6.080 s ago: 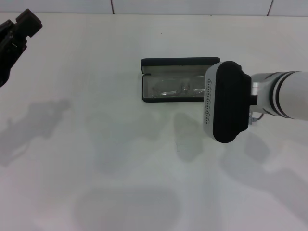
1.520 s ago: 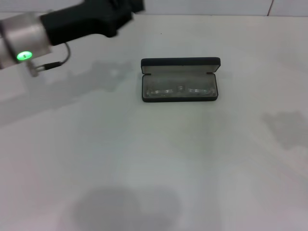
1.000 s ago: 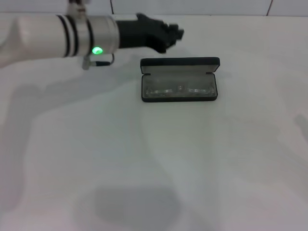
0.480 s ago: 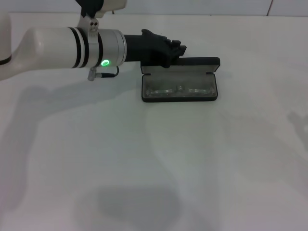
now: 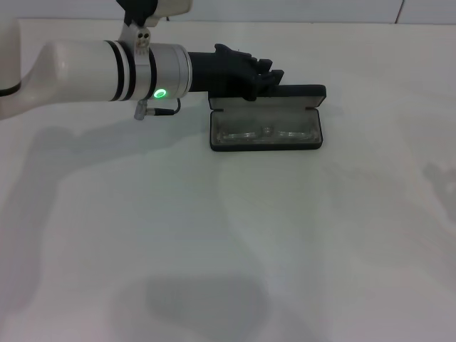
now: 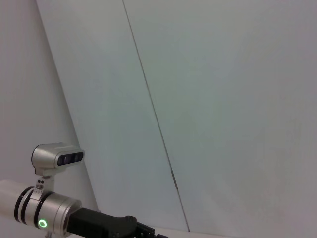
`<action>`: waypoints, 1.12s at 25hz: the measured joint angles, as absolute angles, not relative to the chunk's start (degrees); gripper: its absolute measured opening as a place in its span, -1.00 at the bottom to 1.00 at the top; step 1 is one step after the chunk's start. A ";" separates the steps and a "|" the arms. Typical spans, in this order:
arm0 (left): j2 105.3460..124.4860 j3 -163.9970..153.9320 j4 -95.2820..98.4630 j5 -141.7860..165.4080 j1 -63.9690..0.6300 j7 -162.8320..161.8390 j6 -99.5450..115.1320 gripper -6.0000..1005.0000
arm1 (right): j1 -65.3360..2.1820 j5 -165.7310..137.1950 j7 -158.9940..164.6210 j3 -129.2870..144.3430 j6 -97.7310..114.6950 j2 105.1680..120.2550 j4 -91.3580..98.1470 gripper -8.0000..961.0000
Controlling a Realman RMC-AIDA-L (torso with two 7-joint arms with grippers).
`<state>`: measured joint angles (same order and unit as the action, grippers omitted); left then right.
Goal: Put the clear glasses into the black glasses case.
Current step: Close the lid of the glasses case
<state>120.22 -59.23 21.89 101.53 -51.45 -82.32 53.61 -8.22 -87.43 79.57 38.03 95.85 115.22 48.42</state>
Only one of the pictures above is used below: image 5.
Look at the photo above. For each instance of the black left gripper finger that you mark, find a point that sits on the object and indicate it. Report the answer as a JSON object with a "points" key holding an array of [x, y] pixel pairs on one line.
{"points": [[263, 66], [261, 85]]}

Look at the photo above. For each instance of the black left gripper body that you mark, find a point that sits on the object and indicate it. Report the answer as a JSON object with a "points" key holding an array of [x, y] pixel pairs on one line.
{"points": [[221, 71]]}

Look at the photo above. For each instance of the black glasses case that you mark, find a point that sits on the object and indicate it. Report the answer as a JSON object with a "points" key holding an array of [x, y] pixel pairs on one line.
{"points": [[303, 90]]}

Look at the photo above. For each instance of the clear white glasses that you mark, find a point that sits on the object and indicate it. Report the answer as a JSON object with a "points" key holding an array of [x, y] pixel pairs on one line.
{"points": [[267, 131]]}

